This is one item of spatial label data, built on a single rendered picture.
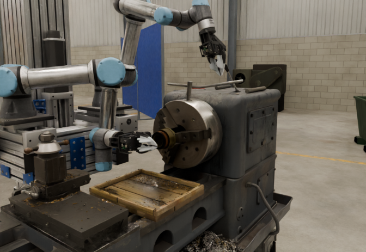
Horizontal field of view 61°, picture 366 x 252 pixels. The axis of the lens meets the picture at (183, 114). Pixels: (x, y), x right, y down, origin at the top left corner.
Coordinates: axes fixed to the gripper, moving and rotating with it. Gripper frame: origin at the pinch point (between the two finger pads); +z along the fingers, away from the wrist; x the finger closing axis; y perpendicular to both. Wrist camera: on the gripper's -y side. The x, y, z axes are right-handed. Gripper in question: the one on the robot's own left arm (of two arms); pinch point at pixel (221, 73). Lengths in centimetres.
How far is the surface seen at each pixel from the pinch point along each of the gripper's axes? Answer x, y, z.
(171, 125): -19.8, 20.0, 17.7
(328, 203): -30, -204, 133
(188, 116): -12.3, 16.6, 15.6
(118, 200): -26, 53, 40
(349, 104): -111, -979, 81
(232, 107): 1.7, 1.0, 16.7
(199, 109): -6.9, 14.5, 13.9
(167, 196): -16, 38, 44
